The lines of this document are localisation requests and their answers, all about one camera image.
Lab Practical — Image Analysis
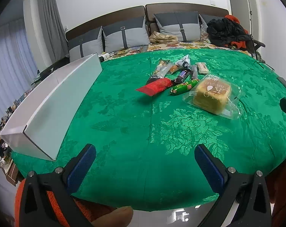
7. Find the green patterned cloth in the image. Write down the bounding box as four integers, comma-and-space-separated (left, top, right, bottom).
12, 49, 286, 211

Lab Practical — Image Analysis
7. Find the white sheer curtain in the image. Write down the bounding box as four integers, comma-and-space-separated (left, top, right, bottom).
0, 19, 38, 120

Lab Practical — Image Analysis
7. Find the bread cake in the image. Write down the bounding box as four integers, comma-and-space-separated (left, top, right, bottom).
183, 73, 242, 119

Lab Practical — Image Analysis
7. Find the green sausage snack packet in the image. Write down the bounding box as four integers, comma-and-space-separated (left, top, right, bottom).
170, 79, 199, 96

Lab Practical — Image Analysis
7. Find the left grey pillow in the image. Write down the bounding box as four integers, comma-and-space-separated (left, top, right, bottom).
68, 27, 103, 62

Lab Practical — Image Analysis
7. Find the white triangular snack packet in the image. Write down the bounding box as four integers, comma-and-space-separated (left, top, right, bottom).
175, 54, 191, 70

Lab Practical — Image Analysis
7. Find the white cardboard box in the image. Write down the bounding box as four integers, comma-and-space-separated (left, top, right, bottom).
0, 54, 102, 161

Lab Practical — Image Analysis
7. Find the black yellow snack bag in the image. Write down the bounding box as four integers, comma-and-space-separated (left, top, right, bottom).
146, 59, 174, 84

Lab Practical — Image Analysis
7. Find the snickers chocolate bar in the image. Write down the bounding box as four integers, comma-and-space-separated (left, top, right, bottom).
173, 69, 191, 85

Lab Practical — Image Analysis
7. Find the black and orange clothes pile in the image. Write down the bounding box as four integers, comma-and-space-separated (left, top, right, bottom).
207, 15, 251, 51

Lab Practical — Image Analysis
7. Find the grey curtain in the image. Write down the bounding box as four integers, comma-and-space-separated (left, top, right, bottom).
38, 0, 69, 63

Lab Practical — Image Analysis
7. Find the folded beige cloth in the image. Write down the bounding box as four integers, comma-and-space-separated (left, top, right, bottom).
149, 31, 178, 44

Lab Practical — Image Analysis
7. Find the red snack packet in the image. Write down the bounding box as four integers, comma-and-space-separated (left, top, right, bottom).
136, 78, 173, 96

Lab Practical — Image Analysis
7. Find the small orange bun packet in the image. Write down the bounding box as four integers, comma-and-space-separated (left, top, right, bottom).
169, 64, 181, 74

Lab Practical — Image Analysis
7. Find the beige wafer packet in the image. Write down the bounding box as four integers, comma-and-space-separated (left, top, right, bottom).
196, 62, 210, 75

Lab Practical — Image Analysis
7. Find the grey pillow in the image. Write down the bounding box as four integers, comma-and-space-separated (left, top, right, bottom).
154, 11, 201, 42
102, 16, 150, 53
68, 27, 103, 62

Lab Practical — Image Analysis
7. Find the person's left hand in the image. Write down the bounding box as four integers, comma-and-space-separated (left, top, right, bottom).
91, 206, 134, 227

